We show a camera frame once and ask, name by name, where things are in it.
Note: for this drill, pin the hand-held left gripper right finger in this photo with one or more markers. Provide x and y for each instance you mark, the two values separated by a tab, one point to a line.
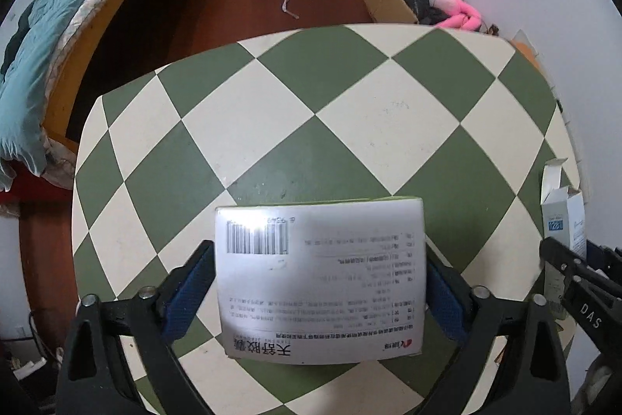
444	298

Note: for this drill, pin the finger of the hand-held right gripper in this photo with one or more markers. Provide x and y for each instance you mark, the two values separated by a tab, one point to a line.
563	266
605	262

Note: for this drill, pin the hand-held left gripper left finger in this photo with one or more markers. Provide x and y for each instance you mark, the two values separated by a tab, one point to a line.
192	293

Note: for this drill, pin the small blue white box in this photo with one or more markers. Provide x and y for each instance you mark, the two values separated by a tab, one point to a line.
563	215

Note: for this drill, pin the white green medicine box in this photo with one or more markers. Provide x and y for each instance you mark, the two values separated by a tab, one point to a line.
320	279

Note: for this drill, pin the person's right forearm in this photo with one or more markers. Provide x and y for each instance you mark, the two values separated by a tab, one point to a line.
602	388

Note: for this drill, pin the patterned cushion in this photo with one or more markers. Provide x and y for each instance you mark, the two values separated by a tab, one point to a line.
59	160

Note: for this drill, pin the green white checkered table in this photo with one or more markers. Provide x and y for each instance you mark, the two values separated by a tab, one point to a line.
340	104

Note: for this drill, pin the light blue duvet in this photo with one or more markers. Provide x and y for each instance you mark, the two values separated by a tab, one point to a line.
34	94

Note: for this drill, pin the wooden bed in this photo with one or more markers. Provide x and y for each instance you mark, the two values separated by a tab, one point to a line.
92	45

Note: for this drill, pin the cardboard box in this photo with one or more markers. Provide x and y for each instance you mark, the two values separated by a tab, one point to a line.
386	4

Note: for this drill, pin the black clothing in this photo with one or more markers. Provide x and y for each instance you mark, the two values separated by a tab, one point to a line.
17	36

